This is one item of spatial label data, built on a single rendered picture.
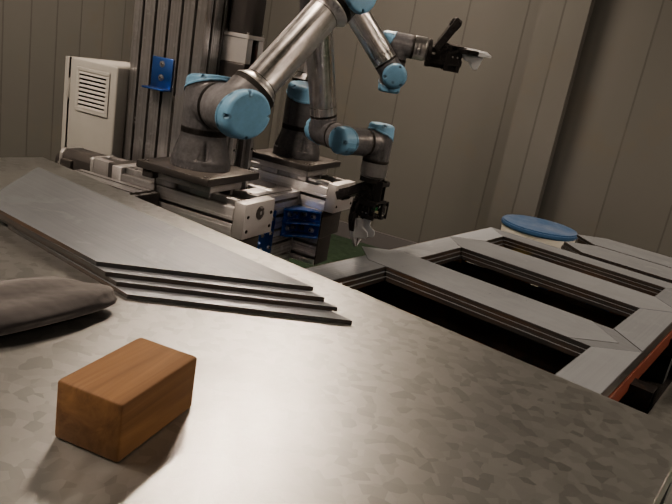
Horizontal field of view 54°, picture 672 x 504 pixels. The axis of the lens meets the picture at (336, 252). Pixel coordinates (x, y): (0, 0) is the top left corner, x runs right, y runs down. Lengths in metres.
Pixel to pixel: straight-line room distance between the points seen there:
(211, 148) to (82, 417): 1.19
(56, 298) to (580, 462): 0.54
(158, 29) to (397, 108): 3.27
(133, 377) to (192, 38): 1.45
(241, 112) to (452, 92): 3.50
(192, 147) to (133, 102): 0.42
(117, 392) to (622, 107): 4.38
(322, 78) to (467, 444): 1.36
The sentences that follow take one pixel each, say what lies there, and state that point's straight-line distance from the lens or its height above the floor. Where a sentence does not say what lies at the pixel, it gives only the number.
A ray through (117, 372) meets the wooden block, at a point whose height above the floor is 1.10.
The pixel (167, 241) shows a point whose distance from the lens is 0.96.
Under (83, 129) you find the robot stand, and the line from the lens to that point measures 2.11.
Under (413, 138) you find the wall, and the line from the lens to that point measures 5.00.
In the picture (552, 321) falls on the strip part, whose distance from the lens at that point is 1.67.
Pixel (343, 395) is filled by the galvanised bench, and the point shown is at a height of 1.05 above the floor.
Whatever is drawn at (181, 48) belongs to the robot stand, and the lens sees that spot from 1.92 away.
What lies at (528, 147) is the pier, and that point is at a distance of 4.62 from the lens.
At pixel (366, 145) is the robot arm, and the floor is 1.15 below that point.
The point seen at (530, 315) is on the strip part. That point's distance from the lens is 1.67.
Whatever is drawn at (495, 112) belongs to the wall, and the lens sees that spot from 4.83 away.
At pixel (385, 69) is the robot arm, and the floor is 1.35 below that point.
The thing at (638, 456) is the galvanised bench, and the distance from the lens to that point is 0.72.
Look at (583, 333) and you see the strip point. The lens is 1.65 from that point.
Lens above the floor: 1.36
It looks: 16 degrees down
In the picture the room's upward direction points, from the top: 10 degrees clockwise
